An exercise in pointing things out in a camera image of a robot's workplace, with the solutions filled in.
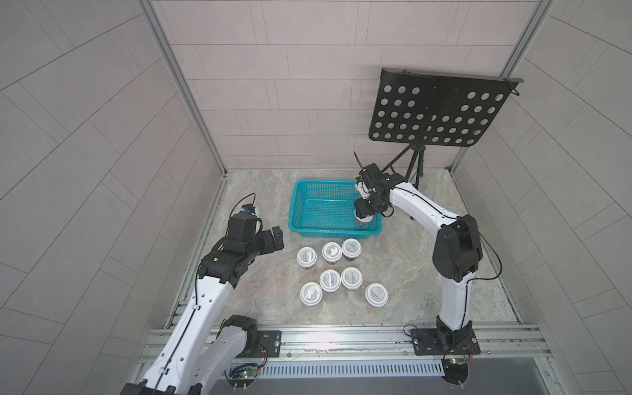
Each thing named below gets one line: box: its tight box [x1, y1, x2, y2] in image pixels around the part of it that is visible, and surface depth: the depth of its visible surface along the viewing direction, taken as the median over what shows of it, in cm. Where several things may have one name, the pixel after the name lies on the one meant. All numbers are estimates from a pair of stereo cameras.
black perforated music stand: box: [369, 67, 525, 189], surface depth 76 cm
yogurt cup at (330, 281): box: [319, 269, 342, 293], surface depth 78 cm
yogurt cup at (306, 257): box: [296, 246, 318, 270], surface depth 84 cm
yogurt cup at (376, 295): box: [364, 283, 389, 308], surface depth 76 cm
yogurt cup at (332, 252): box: [321, 241, 343, 265], surface depth 84 cm
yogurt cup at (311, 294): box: [299, 281, 324, 307], surface depth 76 cm
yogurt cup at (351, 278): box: [340, 266, 363, 291], surface depth 80 cm
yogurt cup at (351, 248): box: [341, 237, 363, 262], surface depth 86 cm
